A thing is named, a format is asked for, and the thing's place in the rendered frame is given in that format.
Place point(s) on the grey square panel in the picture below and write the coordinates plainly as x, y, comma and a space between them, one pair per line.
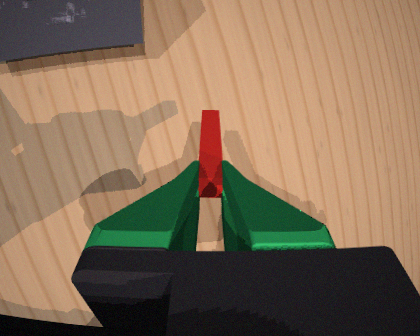
38, 27

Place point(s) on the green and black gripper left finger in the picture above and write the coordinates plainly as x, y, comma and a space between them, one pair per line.
158, 219

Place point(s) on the red peg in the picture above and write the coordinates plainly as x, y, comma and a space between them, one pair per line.
210, 156

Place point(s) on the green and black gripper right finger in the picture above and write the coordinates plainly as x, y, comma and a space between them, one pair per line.
260, 221

